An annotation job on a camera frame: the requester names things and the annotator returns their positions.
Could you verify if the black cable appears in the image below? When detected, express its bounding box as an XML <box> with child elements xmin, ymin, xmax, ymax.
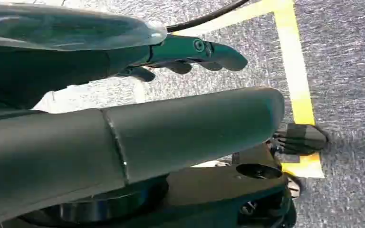
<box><xmin>166</xmin><ymin>0</ymin><xmax>251</xmax><ymax>33</ymax></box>

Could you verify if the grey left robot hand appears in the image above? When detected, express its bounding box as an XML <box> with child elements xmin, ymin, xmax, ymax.
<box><xmin>0</xmin><ymin>2</ymin><xmax>286</xmax><ymax>223</ymax></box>

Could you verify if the yellow floor tape square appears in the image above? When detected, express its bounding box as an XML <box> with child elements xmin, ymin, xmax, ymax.
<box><xmin>172</xmin><ymin>0</ymin><xmax>326</xmax><ymax>179</ymax></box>

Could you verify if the black robot foot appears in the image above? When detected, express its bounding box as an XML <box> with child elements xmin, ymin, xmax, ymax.
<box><xmin>272</xmin><ymin>123</ymin><xmax>329</xmax><ymax>156</ymax></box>

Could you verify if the black robot leg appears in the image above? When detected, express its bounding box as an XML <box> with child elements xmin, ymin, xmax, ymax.
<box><xmin>163</xmin><ymin>143</ymin><xmax>298</xmax><ymax>228</ymax></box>

